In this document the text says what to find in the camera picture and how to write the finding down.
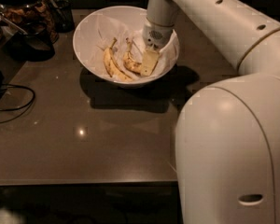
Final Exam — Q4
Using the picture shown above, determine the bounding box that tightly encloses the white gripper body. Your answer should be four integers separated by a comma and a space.
142, 18, 174, 50

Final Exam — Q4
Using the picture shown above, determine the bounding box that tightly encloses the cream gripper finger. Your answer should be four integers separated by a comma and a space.
140, 49, 160, 77

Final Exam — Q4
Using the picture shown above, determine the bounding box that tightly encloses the spotted banana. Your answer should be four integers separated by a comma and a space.
103, 38, 133, 82
123, 38, 142, 74

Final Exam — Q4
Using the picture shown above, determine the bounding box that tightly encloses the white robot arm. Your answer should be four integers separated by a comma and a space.
144, 0, 280, 224

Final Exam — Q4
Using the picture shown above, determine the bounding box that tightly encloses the white bowl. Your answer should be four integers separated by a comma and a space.
73, 6, 167, 88

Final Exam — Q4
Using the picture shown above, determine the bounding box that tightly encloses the white paper liner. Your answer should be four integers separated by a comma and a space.
87, 16, 179, 84

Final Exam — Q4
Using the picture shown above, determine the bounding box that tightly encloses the black mesh cup rear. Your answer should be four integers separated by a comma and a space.
50, 1, 75, 33

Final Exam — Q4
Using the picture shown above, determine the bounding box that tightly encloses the black mesh cup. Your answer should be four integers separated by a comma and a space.
7, 21, 55, 62
50, 1, 75, 33

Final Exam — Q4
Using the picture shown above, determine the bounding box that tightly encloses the black mesh cup front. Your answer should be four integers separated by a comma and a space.
7, 21, 55, 62

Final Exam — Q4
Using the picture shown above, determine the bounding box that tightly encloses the glass jar with snacks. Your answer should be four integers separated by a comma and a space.
0, 0, 59, 43

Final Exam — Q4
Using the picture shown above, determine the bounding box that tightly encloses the black cable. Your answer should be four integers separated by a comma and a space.
0, 83, 37, 125

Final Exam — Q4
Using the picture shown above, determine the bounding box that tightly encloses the metal spoon handle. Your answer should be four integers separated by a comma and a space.
0, 13, 28, 35

